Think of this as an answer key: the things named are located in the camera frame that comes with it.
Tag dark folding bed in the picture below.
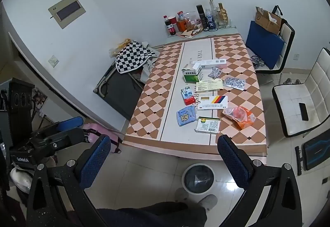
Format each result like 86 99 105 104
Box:
93 61 145 120

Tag grey slipper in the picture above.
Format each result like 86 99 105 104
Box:
197 194 218 211

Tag yellow paper leaflet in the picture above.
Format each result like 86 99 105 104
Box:
196 80 224 93

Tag blue tissue packet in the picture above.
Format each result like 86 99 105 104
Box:
176 105 198 127

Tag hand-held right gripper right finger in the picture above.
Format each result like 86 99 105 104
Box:
217 135 302 227

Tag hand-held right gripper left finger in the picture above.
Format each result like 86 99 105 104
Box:
27 135 111 227

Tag crumpled silver blister pack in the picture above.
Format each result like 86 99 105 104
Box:
208 67 223 79

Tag flat white green yellow box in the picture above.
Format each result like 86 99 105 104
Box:
194 117 221 135

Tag grey cloth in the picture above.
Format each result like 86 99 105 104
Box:
140 41 162 84

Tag beige wall panel box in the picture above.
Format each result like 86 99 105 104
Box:
48 0 87 29

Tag orange bottle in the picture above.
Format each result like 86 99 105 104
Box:
177 11 187 33

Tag orange checkered tablecloth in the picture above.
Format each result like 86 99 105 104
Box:
122 34 267 154

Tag brown cardboard box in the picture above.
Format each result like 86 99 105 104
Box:
255 7 284 35

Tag pink suitcase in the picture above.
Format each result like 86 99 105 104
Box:
82 124 123 154

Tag green and white medicine box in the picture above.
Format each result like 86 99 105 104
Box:
181 61 203 82

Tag clear plastic snack bag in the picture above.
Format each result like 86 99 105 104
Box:
182 11 203 32

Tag white box with colour stripes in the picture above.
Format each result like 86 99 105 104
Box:
197 95 229 111

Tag golden glass bottle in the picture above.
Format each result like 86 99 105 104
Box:
216 3 230 28

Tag silver blister pack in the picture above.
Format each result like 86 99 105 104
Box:
208 67 223 79
223 77 246 91

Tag cola bottle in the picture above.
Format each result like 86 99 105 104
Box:
163 15 176 36

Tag round white trash bin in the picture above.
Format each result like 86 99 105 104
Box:
182 163 216 194

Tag cardboard pieces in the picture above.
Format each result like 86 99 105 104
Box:
176 28 204 38

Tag metal wire object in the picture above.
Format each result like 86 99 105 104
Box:
250 55 266 70

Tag blue label plastic bottle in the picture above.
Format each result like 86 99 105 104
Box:
206 9 216 29

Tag yellow object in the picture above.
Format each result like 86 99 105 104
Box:
117 38 132 48

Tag white black-framed chair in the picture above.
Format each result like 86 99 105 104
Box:
272 48 330 138
245 5 296 76

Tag black phone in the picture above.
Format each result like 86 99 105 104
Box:
299 103 309 121

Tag blue board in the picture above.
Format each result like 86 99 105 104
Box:
245 20 285 70

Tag long white pink box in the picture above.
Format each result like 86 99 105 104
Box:
193 59 227 70

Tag black tower speaker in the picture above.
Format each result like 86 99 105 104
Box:
7 78 36 145

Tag printed poster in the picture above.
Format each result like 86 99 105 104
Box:
32 88 48 112

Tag black spray can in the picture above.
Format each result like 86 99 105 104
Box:
196 5 210 32

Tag small red blue box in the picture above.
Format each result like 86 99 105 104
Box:
180 85 196 106

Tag black white checkered cloth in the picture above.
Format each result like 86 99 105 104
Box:
115 41 157 73

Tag orange plastic bag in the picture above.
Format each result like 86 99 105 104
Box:
222 106 256 130

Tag person's dark pants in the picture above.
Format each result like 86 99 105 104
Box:
97 201 208 227

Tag black blue floor mat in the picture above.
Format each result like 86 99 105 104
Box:
295 132 330 176

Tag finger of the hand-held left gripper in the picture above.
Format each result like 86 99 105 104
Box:
32 117 84 137
29 129 86 151

